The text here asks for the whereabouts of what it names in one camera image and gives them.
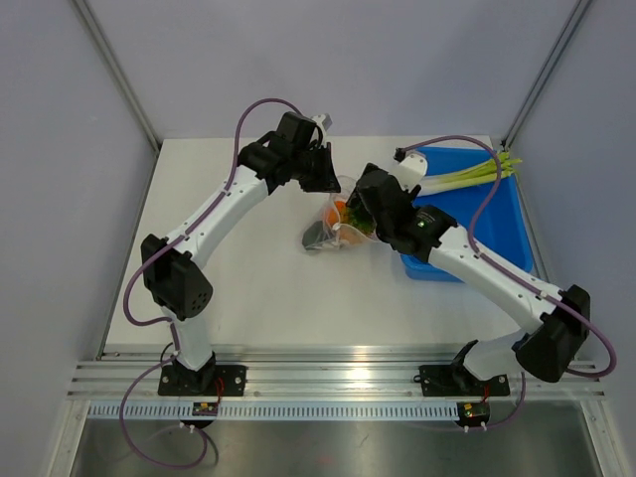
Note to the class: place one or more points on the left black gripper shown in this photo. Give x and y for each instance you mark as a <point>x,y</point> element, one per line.
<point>324,181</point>

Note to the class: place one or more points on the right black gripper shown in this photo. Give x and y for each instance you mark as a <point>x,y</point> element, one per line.
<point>412,195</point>

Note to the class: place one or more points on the orange persimmon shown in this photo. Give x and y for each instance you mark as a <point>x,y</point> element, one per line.
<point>335,213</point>

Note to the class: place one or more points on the clear zip top bag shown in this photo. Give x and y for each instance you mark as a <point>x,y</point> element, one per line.
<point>335,225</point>

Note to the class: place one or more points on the toy pineapple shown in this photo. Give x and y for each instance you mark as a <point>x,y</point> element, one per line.
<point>357,229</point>

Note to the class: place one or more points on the dark green avocado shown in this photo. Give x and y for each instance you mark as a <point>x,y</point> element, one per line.
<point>314,236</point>

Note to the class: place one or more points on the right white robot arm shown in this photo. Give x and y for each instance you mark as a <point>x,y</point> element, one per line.
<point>551,321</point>

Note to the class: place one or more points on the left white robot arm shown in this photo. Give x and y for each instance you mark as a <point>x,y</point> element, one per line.
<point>174,272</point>

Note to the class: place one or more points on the blue plastic bin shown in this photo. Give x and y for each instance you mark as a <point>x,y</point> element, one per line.
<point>501,226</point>

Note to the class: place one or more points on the green white leek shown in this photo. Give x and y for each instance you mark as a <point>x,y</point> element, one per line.
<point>483,173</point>

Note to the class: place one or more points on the right small circuit board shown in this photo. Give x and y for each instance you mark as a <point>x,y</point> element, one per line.
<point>473,413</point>

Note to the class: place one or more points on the small circuit board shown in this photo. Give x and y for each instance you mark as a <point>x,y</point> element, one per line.
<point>205,409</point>
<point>473,413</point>

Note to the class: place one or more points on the left small circuit board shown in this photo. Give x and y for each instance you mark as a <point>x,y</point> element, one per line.
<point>205,409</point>

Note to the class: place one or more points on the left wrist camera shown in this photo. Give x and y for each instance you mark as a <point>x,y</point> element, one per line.
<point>323,121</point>

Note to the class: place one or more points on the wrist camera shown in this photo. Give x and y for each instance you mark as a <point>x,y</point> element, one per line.
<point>323,121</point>
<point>410,168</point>

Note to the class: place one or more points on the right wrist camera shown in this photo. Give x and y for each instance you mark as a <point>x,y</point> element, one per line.
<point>410,168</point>

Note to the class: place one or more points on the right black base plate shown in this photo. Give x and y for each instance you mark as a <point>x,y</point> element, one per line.
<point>437,380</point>

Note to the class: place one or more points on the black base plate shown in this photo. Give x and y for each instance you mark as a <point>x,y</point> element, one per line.
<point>437,380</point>
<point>209,381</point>

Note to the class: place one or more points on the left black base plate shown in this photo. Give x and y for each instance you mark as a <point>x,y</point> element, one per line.
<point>209,381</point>

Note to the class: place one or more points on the right aluminium frame post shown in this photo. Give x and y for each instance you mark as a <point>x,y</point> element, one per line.
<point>564,38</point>

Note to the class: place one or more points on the aluminium frame post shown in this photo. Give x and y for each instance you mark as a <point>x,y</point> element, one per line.
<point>108,56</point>
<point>564,38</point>

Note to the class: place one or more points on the aluminium mounting rail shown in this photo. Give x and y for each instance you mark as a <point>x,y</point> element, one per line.
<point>340,373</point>

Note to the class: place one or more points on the left aluminium frame post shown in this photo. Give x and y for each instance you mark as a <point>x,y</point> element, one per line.
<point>108,56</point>

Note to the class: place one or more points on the white slotted cable duct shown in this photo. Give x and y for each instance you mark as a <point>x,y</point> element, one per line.
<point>281,411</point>

